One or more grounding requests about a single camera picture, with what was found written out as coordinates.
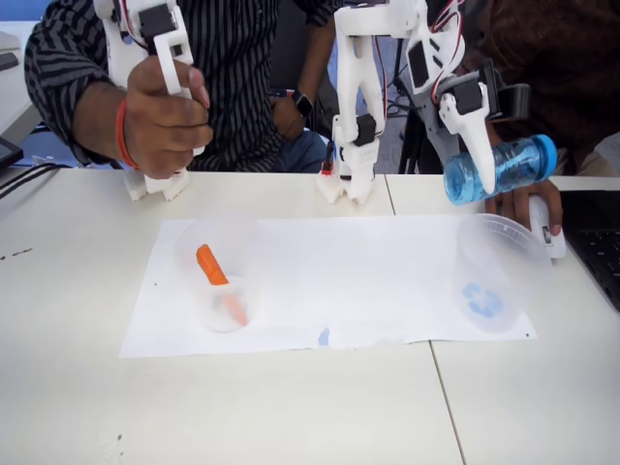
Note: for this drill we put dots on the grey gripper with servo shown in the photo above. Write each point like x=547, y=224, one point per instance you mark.
x=466, y=127

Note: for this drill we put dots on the blue plastic bottle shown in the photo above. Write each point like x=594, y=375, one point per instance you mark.
x=518, y=164

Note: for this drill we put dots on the white computer mouse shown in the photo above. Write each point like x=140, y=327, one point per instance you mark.
x=537, y=220

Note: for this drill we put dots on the white leader robot arm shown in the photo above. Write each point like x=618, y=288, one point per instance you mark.
x=169, y=58

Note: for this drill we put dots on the bare left forearm of striped-shirt person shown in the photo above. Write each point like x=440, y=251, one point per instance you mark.
x=317, y=63

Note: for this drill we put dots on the white follower robot arm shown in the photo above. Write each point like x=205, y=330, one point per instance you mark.
x=353, y=72

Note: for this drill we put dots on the right forearm in striped sleeve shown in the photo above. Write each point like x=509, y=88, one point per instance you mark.
x=72, y=97

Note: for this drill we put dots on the orange carrot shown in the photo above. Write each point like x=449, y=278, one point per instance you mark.
x=210, y=269

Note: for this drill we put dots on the hand of brown-shirt person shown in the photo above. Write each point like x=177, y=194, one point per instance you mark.
x=552, y=198

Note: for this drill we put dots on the left hand of striped-shirt person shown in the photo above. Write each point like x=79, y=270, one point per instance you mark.
x=286, y=118

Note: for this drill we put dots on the right hand of striped-shirt person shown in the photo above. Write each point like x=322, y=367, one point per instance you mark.
x=164, y=131

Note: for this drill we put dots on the black gripper webcam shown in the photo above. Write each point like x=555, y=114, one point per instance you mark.
x=513, y=102

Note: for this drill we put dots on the person in brown shirt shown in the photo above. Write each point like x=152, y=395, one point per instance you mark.
x=571, y=63

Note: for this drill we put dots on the black laptop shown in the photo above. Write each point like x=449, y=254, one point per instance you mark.
x=596, y=232

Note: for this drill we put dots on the smartwatch with grey band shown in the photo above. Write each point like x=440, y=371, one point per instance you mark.
x=303, y=104

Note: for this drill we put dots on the clear plastic deli container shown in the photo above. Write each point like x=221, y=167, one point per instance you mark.
x=489, y=310

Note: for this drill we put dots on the white paper sheet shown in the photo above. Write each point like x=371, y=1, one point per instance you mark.
x=315, y=271

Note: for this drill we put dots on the person in striped shirt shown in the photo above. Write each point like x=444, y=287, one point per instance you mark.
x=232, y=72

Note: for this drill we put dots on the clear plastic cup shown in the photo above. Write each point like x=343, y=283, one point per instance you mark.
x=227, y=319

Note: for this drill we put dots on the black smartphone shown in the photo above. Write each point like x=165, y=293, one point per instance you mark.
x=7, y=61

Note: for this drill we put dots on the white flat box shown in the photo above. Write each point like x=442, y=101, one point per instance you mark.
x=9, y=41

